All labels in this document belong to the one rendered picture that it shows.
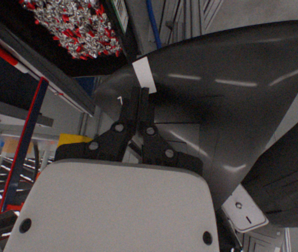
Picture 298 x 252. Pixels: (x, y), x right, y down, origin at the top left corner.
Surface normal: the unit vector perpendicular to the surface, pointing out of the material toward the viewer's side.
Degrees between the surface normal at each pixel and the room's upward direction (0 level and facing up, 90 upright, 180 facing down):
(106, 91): 38
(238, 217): 89
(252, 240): 91
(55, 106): 90
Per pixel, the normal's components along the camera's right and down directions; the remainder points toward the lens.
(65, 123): 0.08, -0.23
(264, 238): 0.32, -0.17
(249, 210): -0.49, -0.23
